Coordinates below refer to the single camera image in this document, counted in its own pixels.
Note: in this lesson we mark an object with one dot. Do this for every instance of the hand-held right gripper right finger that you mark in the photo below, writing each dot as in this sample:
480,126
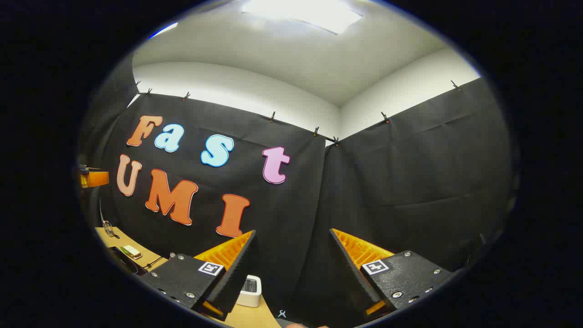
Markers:
353,278

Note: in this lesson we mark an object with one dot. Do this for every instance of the white toaster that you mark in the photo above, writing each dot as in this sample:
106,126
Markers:
250,296

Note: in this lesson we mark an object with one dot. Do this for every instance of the narrow ceiling light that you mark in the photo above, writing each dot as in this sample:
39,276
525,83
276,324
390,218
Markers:
164,30

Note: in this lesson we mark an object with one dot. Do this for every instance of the large ceiling light panel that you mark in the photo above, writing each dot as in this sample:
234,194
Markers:
309,13

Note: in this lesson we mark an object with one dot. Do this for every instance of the row of cloth clips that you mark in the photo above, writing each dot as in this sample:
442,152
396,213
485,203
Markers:
272,116

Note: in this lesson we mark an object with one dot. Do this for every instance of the black induction cooktop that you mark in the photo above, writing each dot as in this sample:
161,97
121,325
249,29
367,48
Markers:
125,265

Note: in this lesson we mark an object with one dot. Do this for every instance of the small clear ribbed holder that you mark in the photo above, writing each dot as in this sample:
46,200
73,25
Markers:
108,228

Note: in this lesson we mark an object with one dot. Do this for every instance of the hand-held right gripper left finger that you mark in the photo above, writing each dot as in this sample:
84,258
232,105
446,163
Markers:
237,278

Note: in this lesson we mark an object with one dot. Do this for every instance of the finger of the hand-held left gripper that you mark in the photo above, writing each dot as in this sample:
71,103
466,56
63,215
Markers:
95,178

